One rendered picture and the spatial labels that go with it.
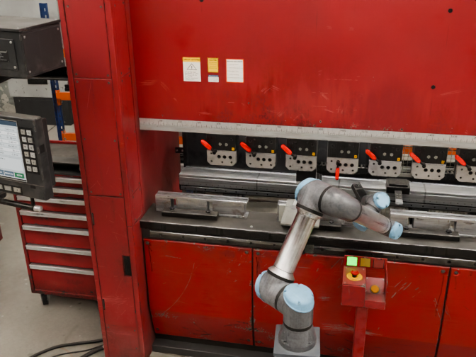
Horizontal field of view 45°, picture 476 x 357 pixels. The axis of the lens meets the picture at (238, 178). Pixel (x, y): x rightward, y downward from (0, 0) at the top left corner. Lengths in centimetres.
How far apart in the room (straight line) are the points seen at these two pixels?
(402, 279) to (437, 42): 115
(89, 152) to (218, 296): 103
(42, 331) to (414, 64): 267
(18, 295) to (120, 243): 136
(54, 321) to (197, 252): 125
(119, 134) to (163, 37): 50
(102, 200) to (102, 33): 84
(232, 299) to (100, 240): 77
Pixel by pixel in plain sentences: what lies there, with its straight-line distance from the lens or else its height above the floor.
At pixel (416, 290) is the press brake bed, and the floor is 62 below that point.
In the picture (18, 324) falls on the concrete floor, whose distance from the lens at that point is 402.
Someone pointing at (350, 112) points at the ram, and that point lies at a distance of 277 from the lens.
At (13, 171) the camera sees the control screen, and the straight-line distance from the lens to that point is 263.
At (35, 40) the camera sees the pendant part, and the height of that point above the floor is 189.
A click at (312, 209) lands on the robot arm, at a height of 127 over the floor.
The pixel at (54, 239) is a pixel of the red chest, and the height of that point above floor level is 54.
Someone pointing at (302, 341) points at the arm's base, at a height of 82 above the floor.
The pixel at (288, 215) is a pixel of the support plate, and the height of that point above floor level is 100.
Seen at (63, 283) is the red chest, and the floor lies 22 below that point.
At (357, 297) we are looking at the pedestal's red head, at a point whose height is 72.
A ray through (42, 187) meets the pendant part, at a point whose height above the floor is 130.
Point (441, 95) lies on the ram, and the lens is 277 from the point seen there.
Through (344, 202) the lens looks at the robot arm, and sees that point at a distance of 226.
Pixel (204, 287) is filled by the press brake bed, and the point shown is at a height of 50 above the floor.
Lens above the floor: 231
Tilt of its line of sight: 24 degrees down
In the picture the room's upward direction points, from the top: 1 degrees counter-clockwise
